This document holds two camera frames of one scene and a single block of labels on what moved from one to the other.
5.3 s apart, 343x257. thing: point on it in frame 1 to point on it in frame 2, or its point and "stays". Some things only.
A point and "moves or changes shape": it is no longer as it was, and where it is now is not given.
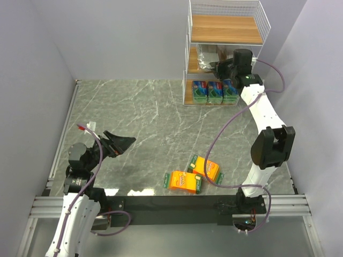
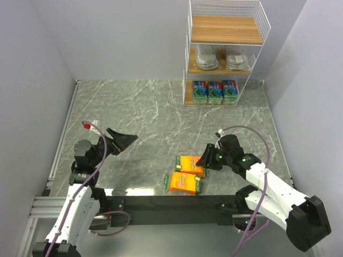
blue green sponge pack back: [200, 91] stays
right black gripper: [219, 68] to [213, 156]
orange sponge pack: [197, 166] moves or changes shape
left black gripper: [109, 146] stays
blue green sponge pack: [215, 92] stays
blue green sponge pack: [230, 93] stays
